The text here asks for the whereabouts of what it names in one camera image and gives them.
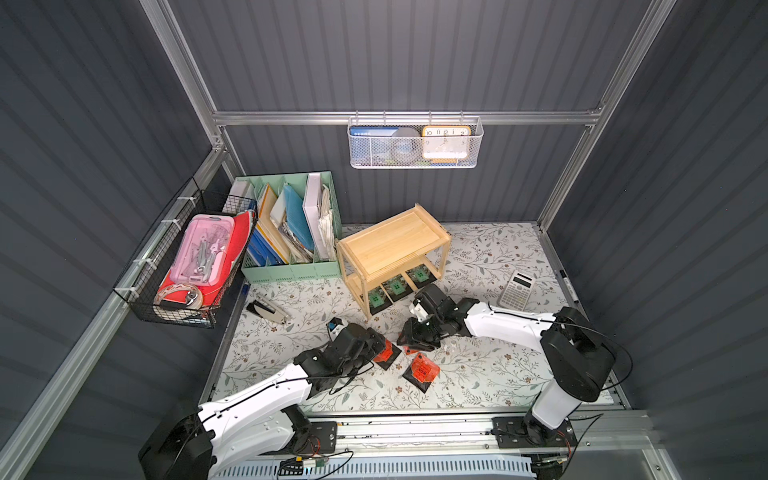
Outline clear tape roll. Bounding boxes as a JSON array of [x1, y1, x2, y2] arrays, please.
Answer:
[[154, 284, 204, 310]]

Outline black marker pen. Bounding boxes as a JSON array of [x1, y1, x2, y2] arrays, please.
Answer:
[[559, 269, 580, 304]]

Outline white calculator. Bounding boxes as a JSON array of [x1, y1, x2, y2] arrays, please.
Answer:
[[499, 270, 535, 311]]

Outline black stapler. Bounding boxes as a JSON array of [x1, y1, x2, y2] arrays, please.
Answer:
[[246, 299, 290, 325]]

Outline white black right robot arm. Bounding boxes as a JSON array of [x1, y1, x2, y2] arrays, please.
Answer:
[[397, 285, 634, 447]]

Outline blue box in wall basket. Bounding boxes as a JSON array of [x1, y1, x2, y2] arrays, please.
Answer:
[[348, 126, 398, 169]]

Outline green file organizer box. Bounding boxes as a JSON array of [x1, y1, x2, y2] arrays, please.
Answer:
[[225, 171, 341, 283]]

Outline pink plastic case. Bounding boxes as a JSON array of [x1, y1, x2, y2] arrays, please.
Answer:
[[170, 214, 235, 287]]

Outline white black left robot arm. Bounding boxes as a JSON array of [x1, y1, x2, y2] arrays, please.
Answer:
[[138, 318, 401, 479]]

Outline black wire side basket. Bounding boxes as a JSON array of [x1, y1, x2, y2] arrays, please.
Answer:
[[114, 181, 257, 329]]

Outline white wire wall basket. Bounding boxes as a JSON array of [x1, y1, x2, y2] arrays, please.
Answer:
[[347, 114, 484, 169]]

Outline green tea bag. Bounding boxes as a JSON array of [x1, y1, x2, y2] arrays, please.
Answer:
[[406, 264, 437, 289], [368, 286, 392, 315], [382, 275, 413, 302]]

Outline yellow white clock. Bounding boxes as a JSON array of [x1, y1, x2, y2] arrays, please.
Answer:
[[421, 125, 472, 161]]

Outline wooden two-tier shelf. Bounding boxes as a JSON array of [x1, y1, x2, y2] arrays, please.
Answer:
[[336, 204, 452, 319]]

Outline grey tape roll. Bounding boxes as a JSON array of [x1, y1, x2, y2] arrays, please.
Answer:
[[390, 127, 422, 165]]

